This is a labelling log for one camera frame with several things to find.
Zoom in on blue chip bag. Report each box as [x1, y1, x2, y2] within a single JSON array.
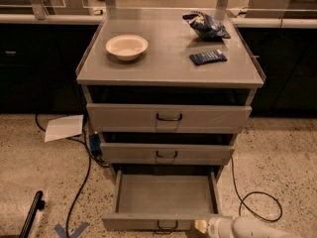
[[182, 11, 231, 41]]

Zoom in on grey drawer cabinet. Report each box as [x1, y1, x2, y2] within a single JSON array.
[[77, 8, 264, 177]]

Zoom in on black floor cable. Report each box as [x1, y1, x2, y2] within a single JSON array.
[[35, 113, 110, 238], [230, 157, 284, 224]]

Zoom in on white paper sheet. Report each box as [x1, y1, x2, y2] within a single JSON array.
[[45, 115, 83, 142]]

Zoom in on grey middle drawer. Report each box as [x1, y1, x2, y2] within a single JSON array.
[[101, 143, 234, 166]]

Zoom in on dark counter cabinets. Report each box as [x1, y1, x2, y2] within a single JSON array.
[[0, 23, 317, 117]]

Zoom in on small blue snack packet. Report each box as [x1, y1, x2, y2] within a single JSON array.
[[189, 50, 227, 65]]

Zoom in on grey drawer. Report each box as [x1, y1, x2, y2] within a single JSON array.
[[87, 103, 252, 134], [101, 143, 234, 166], [102, 166, 223, 233]]

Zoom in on black bar on floor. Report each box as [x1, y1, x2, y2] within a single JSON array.
[[19, 190, 46, 238]]

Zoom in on blue power box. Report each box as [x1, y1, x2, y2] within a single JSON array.
[[88, 134, 101, 156]]

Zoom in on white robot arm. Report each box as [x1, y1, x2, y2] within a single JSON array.
[[194, 216, 301, 238]]

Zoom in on black floor cable right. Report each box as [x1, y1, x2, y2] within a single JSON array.
[[230, 157, 284, 224]]

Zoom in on black floor cable left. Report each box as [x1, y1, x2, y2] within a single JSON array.
[[35, 113, 110, 238]]

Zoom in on grey bottom drawer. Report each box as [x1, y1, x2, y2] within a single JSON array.
[[102, 166, 223, 233]]

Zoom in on grey top drawer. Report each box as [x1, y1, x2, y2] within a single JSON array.
[[87, 103, 252, 134]]

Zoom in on blue tape cross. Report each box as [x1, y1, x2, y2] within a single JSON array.
[[53, 221, 91, 238]]

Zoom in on white bowl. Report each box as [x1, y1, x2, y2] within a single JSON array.
[[105, 35, 149, 61]]

